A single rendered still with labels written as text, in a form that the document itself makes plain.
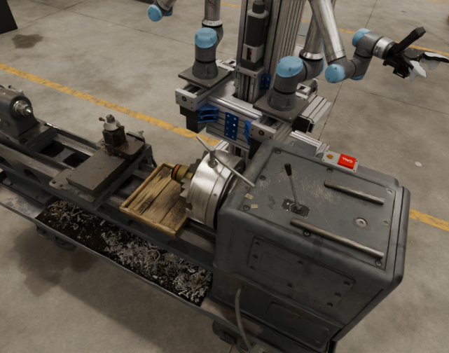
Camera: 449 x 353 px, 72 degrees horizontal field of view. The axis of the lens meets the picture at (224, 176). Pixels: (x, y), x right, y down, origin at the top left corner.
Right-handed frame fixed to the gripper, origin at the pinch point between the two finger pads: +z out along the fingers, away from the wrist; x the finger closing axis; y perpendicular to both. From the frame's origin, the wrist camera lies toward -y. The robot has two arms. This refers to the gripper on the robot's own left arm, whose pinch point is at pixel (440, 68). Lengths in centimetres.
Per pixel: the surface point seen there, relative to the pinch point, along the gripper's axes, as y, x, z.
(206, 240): 60, 90, -23
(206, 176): 25, 83, -28
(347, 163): 26.7, 35.6, -1.4
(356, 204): 26, 48, 13
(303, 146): 27, 42, -18
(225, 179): 25, 78, -22
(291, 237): 23, 76, 10
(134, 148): 44, 94, -79
